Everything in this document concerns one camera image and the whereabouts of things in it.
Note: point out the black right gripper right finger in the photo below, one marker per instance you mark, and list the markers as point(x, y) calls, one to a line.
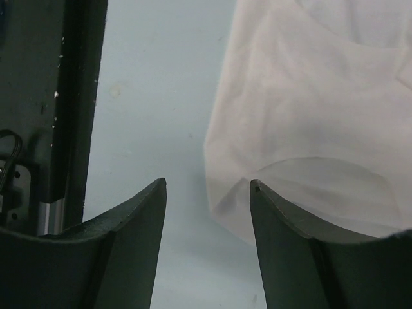
point(307, 262)

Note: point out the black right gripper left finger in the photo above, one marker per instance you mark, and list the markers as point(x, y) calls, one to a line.
point(109, 261)

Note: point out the white underwear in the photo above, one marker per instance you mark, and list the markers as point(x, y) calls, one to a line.
point(314, 100)

